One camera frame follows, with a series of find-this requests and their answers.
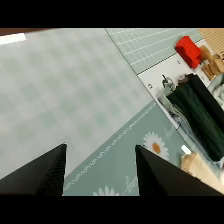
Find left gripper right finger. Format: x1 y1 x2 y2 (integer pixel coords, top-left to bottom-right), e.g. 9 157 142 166
134 144 224 197

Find red plastic block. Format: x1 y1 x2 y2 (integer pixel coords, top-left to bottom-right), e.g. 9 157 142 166
174 35 203 70

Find dark green garment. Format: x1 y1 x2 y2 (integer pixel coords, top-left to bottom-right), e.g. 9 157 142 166
165 79 224 163

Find grey garment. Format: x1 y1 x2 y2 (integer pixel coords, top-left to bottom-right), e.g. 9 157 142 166
158 74 194 133

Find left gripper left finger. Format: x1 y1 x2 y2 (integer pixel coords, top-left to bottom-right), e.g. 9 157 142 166
0 143 68 197

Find black garment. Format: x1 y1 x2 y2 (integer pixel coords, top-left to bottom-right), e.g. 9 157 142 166
185 73 224 118

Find green cutting mat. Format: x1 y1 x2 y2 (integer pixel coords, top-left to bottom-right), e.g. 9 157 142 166
105 28 205 75

